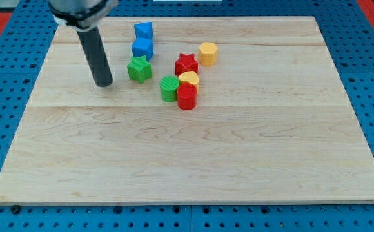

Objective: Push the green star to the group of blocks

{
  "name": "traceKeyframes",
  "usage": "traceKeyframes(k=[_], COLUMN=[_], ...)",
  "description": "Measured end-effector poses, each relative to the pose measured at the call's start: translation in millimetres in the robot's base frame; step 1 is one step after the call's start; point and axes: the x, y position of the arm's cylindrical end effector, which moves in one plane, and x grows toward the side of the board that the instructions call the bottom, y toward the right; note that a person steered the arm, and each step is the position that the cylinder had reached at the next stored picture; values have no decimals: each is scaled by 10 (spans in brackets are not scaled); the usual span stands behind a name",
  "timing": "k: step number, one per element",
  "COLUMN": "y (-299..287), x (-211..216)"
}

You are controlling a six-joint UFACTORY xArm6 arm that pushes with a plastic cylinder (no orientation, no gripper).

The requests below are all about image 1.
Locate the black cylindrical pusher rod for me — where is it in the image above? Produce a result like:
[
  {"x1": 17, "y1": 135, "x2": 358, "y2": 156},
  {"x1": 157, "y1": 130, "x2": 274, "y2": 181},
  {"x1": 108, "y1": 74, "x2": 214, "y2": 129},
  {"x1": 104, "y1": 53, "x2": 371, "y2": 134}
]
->
[{"x1": 77, "y1": 27, "x2": 113, "y2": 87}]

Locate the green star block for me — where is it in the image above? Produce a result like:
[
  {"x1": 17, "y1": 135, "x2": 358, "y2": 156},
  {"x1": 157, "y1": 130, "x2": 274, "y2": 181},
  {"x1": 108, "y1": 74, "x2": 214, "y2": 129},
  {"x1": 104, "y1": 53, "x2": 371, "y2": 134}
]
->
[{"x1": 127, "y1": 55, "x2": 152, "y2": 84}]

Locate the red star block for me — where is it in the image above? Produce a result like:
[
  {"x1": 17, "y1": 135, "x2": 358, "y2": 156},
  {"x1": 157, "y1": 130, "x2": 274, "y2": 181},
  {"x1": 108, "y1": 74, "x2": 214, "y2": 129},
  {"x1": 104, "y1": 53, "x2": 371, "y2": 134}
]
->
[{"x1": 175, "y1": 53, "x2": 199, "y2": 76}]

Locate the blue block lower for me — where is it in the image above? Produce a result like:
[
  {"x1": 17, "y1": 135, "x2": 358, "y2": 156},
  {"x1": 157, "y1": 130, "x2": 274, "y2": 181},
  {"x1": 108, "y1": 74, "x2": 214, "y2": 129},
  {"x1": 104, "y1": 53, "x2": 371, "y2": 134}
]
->
[{"x1": 132, "y1": 37, "x2": 154, "y2": 61}]

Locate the blue block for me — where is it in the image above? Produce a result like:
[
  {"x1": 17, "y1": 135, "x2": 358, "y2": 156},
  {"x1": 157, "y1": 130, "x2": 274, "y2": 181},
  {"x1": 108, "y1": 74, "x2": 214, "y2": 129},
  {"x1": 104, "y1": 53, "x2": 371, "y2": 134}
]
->
[
  {"x1": 132, "y1": 37, "x2": 154, "y2": 61},
  {"x1": 133, "y1": 21, "x2": 154, "y2": 40}
]

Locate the blue block upper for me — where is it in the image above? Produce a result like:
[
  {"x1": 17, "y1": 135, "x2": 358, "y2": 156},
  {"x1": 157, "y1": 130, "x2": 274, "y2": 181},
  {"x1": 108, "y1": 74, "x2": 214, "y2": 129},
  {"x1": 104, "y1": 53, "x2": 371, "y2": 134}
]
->
[{"x1": 133, "y1": 21, "x2": 154, "y2": 40}]

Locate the green cylinder block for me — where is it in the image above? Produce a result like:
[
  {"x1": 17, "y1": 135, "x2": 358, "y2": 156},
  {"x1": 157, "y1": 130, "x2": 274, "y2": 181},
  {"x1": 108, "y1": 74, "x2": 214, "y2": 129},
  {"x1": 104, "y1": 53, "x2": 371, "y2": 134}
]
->
[{"x1": 159, "y1": 76, "x2": 180, "y2": 102}]

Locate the yellow heart block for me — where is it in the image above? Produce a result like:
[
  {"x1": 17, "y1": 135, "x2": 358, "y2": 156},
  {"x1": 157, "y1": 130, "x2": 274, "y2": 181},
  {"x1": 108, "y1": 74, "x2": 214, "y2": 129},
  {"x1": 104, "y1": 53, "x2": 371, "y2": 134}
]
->
[{"x1": 178, "y1": 71, "x2": 199, "y2": 90}]

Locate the red cylinder block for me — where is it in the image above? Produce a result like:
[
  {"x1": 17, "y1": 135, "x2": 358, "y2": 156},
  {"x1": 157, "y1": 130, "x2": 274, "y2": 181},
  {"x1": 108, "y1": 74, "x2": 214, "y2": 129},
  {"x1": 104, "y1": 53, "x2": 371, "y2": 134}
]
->
[{"x1": 177, "y1": 83, "x2": 197, "y2": 110}]

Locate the yellow hexagon block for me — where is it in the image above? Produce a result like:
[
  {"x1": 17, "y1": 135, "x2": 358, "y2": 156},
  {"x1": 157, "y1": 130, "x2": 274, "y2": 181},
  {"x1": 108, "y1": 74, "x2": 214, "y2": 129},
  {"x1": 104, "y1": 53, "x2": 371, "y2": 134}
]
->
[{"x1": 198, "y1": 42, "x2": 218, "y2": 66}]

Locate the light wooden board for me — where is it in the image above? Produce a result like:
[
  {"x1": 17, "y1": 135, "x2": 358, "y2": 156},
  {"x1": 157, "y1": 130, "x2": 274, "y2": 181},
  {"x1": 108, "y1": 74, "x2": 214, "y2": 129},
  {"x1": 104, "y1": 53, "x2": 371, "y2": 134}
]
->
[{"x1": 0, "y1": 17, "x2": 374, "y2": 206}]

